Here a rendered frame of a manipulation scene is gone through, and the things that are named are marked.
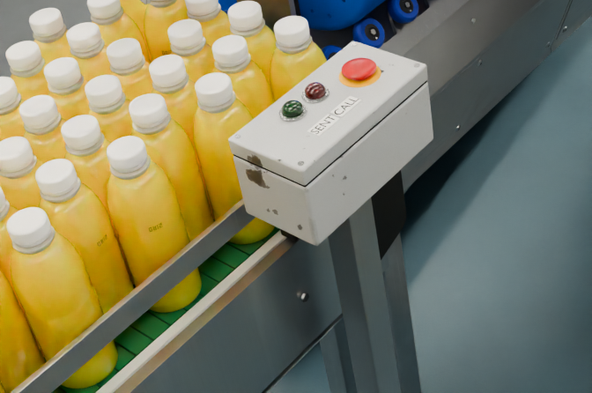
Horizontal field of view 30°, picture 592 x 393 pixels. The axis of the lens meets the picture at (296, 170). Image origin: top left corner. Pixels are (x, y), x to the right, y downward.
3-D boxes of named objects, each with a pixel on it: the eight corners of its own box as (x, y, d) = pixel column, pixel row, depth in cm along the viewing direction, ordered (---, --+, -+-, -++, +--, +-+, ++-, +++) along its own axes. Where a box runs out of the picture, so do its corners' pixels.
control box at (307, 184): (435, 139, 120) (427, 61, 114) (317, 248, 110) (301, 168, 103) (363, 113, 126) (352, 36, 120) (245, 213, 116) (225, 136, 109)
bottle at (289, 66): (277, 169, 136) (249, 42, 125) (317, 140, 140) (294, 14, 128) (316, 191, 132) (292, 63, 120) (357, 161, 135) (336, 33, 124)
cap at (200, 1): (218, 14, 131) (215, 1, 130) (186, 19, 131) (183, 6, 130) (219, -3, 134) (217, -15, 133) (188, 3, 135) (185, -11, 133)
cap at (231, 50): (232, 45, 125) (228, 32, 124) (256, 55, 123) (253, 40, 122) (208, 63, 123) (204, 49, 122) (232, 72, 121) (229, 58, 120)
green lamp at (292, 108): (308, 110, 111) (307, 100, 110) (294, 122, 110) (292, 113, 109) (292, 104, 112) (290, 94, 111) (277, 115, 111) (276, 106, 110)
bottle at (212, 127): (226, 253, 126) (191, 123, 114) (211, 216, 131) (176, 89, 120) (284, 233, 127) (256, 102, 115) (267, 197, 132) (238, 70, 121)
